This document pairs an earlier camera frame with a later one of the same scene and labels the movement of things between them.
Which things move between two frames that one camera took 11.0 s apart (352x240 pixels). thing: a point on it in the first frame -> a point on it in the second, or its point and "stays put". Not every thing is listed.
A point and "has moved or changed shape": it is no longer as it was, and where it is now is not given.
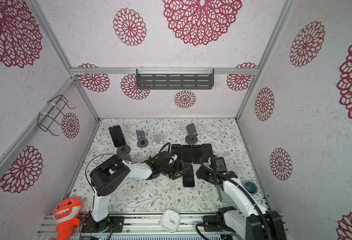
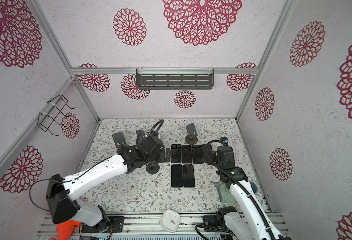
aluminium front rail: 146,226 stays put
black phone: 188,175 stays put
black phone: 196,153 stays put
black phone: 117,136 has moved or changed shape
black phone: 186,153 stays put
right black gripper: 202,173 -> 212,156
